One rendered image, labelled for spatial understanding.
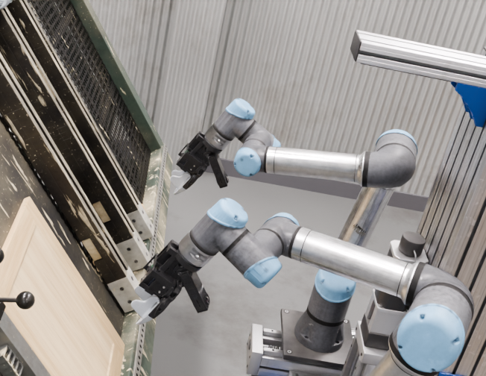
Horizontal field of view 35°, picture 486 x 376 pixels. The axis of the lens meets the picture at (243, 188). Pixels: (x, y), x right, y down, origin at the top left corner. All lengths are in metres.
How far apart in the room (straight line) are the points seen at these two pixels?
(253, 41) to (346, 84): 0.70
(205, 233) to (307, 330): 0.80
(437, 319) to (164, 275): 0.58
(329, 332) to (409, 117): 3.24
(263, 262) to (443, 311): 0.37
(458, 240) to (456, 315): 0.33
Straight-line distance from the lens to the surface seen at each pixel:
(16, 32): 2.40
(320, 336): 2.28
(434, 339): 1.47
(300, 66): 5.12
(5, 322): 1.77
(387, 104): 5.28
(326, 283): 2.20
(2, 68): 2.19
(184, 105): 5.07
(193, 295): 1.68
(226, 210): 1.56
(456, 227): 1.78
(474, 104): 1.72
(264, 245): 1.59
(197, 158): 2.26
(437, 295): 1.52
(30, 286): 1.97
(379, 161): 2.04
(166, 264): 1.65
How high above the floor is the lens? 2.45
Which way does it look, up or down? 28 degrees down
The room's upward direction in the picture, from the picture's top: 13 degrees clockwise
